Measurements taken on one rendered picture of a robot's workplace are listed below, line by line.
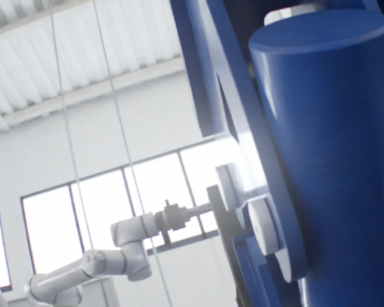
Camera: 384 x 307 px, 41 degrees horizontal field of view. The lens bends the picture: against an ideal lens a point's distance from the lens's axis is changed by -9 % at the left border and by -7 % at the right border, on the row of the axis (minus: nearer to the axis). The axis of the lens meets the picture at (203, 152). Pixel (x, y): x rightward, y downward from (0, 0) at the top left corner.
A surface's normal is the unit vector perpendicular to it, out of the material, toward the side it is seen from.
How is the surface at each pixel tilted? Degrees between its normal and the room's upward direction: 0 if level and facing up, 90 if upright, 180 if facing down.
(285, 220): 108
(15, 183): 90
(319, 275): 120
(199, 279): 90
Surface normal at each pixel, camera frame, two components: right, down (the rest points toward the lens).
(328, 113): -0.30, 0.47
